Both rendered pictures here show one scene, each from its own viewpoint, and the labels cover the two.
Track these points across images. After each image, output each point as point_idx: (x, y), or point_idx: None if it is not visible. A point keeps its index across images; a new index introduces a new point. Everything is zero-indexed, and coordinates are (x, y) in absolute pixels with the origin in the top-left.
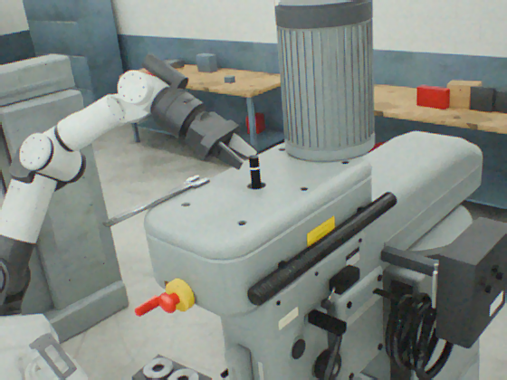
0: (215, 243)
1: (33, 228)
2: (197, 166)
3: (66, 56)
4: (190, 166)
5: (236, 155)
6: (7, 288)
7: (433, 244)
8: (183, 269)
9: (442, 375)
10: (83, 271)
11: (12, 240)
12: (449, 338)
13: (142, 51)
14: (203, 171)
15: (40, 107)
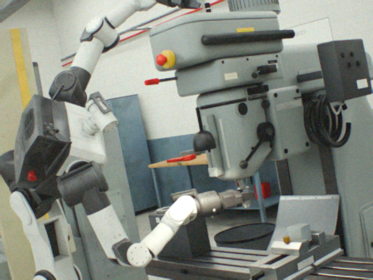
0: (182, 16)
1: (91, 65)
2: (214, 228)
3: None
4: (208, 228)
5: (247, 219)
6: (76, 84)
7: None
8: (168, 42)
9: (361, 186)
10: (119, 270)
11: (79, 67)
12: (334, 98)
13: (166, 150)
14: (219, 230)
15: None
